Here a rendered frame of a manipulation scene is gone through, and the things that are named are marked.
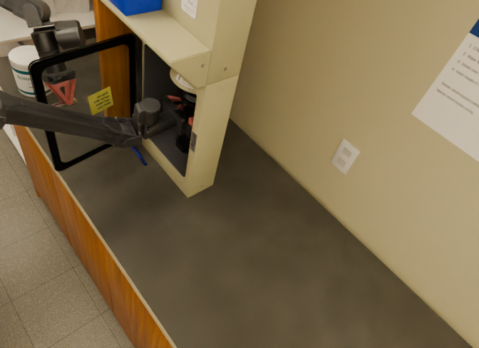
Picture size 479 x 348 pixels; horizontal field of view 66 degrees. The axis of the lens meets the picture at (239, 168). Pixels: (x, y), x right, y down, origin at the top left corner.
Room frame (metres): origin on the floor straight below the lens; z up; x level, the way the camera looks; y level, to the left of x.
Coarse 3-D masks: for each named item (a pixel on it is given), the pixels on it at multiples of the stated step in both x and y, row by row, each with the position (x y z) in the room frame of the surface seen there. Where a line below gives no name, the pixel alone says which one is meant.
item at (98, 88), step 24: (120, 48) 0.88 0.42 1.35; (48, 72) 0.69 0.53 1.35; (72, 72) 0.74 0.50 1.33; (96, 72) 0.80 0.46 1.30; (120, 72) 0.87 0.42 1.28; (48, 96) 0.68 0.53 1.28; (72, 96) 0.74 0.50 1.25; (96, 96) 0.80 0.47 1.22; (120, 96) 0.87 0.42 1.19; (72, 144) 0.71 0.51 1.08; (96, 144) 0.78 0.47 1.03
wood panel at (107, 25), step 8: (96, 0) 0.90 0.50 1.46; (96, 8) 0.90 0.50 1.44; (104, 8) 0.91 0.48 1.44; (96, 16) 0.91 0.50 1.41; (104, 16) 0.91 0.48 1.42; (112, 16) 0.93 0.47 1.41; (96, 24) 0.91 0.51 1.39; (104, 24) 0.91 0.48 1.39; (112, 24) 0.93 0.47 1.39; (120, 24) 0.95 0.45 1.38; (96, 32) 0.91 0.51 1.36; (104, 32) 0.91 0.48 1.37; (112, 32) 0.93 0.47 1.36; (120, 32) 0.95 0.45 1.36; (128, 32) 0.97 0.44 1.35; (96, 40) 0.91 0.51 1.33
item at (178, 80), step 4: (172, 72) 0.87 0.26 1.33; (176, 72) 0.86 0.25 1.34; (172, 76) 0.86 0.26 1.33; (176, 76) 0.85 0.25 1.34; (180, 76) 0.85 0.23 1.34; (172, 80) 0.85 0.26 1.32; (176, 80) 0.85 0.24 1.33; (180, 80) 0.84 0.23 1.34; (184, 80) 0.84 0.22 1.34; (176, 84) 0.84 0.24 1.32; (180, 84) 0.84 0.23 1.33; (184, 84) 0.83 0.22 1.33; (188, 84) 0.83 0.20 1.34; (184, 88) 0.83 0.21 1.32; (188, 88) 0.83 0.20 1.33; (192, 88) 0.83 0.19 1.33; (192, 92) 0.83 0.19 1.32
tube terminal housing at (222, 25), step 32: (224, 0) 0.76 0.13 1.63; (256, 0) 0.84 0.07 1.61; (192, 32) 0.79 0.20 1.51; (224, 32) 0.77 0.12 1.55; (224, 64) 0.79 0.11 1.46; (224, 96) 0.81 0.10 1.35; (192, 128) 0.76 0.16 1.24; (224, 128) 0.83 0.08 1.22; (160, 160) 0.85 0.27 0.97; (192, 160) 0.75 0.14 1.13; (192, 192) 0.76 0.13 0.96
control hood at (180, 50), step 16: (128, 16) 0.78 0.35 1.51; (144, 16) 0.80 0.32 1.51; (160, 16) 0.83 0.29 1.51; (144, 32) 0.74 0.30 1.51; (160, 32) 0.76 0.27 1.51; (176, 32) 0.78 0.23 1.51; (160, 48) 0.69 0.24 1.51; (176, 48) 0.71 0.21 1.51; (192, 48) 0.73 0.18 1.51; (208, 48) 0.75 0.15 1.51; (176, 64) 0.67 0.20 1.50; (192, 64) 0.71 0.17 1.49; (208, 64) 0.75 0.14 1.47; (192, 80) 0.71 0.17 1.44
